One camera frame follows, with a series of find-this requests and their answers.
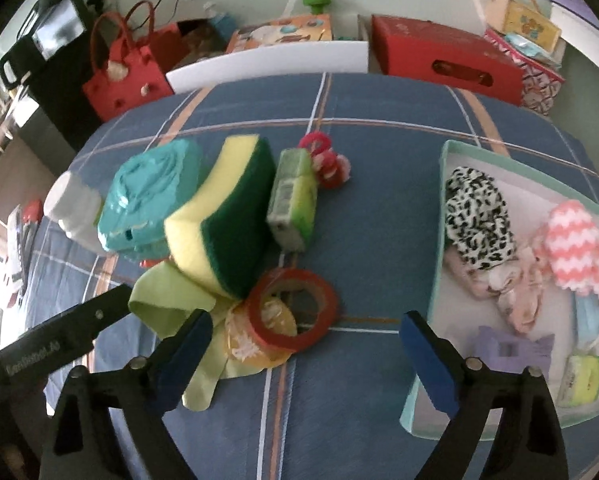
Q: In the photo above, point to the purple wet wipes pack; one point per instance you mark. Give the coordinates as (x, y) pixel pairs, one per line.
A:
(494, 345)

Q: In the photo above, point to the yellow orange packet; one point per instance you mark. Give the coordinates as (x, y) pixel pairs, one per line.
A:
(239, 340)

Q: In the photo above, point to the yellow green sponge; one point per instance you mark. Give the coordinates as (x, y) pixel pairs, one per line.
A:
(219, 230)

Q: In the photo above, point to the red felt bag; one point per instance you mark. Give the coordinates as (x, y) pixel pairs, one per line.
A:
(124, 90)

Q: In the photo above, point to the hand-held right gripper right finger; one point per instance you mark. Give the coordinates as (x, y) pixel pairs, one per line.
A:
(429, 365)

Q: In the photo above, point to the pink floral cloth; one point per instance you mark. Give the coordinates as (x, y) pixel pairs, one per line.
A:
(514, 290)

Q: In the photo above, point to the pink white knitted cloth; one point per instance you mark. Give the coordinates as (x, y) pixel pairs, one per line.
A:
(574, 245)

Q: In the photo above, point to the red and clear plastic item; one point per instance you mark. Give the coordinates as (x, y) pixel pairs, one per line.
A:
(26, 240)

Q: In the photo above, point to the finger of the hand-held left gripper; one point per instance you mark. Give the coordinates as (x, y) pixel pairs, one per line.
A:
(99, 317)

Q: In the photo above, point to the white desk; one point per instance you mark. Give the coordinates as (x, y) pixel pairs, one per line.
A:
(579, 25)

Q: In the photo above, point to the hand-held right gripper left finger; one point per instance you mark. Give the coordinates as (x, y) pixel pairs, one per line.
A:
(182, 360)

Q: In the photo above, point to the green tissue pack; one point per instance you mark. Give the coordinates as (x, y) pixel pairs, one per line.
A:
(582, 380)
(292, 200)

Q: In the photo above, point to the leopard print scrunchie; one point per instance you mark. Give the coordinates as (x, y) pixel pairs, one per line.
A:
(474, 210)

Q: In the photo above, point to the light green cloth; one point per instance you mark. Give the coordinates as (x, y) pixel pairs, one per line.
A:
(164, 305)

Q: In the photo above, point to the black appliance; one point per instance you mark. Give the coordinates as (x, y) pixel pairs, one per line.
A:
(54, 105)

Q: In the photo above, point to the green knob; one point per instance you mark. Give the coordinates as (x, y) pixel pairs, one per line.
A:
(318, 1)

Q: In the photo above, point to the cream gift bag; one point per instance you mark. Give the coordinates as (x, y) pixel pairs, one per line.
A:
(524, 20)

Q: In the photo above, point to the orange toy box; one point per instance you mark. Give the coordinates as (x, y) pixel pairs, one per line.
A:
(279, 32)

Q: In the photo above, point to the blue label water bottle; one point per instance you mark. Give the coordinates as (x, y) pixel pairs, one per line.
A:
(224, 27)

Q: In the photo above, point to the white pill bottle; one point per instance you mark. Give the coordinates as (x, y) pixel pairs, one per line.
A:
(74, 210)

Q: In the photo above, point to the red cardboard box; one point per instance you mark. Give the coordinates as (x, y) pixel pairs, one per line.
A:
(429, 45)

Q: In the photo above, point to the blue plaid blanket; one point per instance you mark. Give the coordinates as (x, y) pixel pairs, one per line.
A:
(359, 210)

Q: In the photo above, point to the red pink scrunchie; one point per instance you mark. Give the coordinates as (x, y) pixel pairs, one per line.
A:
(329, 165)

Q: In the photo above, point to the red white patterned box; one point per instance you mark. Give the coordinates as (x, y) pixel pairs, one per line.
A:
(539, 85)

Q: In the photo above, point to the teal cardboard tray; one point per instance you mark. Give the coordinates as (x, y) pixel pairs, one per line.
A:
(484, 405)

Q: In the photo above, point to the red tape roll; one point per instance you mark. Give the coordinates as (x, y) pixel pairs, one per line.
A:
(279, 342)

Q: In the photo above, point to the teal plastic storage box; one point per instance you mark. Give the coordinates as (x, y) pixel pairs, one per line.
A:
(149, 195)

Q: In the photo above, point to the light blue face mask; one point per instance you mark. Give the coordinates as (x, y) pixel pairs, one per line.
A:
(587, 320)

